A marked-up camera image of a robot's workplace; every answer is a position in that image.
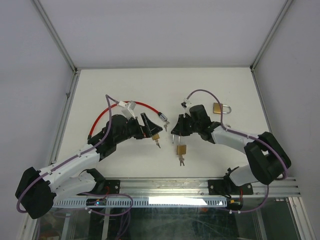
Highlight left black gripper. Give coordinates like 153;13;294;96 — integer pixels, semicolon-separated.
114;112;162;145

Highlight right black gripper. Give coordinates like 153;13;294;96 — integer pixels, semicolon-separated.
171;114;201;137

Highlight small brass padlock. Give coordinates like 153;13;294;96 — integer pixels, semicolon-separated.
152;133;160;141

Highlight cable lock keys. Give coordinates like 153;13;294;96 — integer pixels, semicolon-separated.
163;120;170;132

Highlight red cable lock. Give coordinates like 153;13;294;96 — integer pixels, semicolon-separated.
88;101;169;139

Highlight long shackle brass padlock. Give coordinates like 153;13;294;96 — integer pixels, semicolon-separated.
172;134;187;157

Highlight wide brass padlock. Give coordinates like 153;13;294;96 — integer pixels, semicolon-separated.
212;102;232;115

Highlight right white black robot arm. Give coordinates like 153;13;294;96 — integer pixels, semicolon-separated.
171;105;292;194

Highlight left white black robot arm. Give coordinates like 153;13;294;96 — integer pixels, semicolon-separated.
15;113;163;219

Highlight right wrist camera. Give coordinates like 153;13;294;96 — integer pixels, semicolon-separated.
181;98;192;110

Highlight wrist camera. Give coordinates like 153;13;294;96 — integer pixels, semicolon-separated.
118;101;136;120
181;98;192;110

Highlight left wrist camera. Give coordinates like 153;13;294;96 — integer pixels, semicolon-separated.
118;101;136;120

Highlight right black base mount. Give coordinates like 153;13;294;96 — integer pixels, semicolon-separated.
207;179;254;198

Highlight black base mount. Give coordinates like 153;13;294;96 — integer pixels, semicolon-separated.
76;178;121;196
207;179;254;198

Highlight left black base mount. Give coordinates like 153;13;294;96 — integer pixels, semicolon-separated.
76;178;121;196

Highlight grey slotted cable duct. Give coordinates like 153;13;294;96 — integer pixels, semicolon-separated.
53;197;227;209

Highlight right aluminium frame post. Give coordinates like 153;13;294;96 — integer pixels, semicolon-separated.
250;0;294;72

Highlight aluminium frame post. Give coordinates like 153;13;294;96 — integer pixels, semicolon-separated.
250;0;294;72
31;0;77;73

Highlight left aluminium frame post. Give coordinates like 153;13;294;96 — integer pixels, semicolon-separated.
31;0;77;73

